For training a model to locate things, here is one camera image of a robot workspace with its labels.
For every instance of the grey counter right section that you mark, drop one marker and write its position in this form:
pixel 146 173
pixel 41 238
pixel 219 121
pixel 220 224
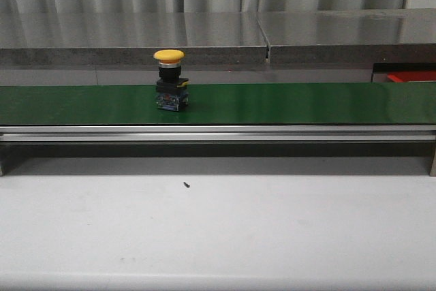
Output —
pixel 384 41

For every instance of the grey counter section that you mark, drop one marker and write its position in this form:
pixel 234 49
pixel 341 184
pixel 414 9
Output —
pixel 118 49
pixel 384 41

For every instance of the grey counter left section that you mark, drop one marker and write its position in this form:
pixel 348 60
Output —
pixel 118 49

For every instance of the red plastic tray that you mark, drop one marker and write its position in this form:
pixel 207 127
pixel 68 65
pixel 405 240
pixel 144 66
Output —
pixel 412 76

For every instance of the green conveyor belt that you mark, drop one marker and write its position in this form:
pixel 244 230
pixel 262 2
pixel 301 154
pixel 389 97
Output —
pixel 224 104

